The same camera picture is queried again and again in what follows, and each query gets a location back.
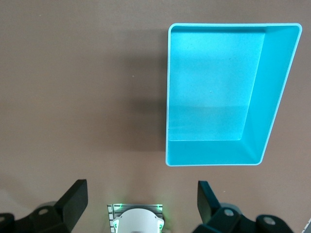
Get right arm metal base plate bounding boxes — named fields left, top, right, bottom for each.
left=106, top=203, right=164, bottom=233

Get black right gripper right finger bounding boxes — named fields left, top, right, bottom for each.
left=194, top=180, right=297, bottom=233

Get teal plastic bin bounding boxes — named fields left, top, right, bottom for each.
left=165, top=22, right=303, bottom=167

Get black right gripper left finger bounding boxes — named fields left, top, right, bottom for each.
left=0, top=179, right=88, bottom=233

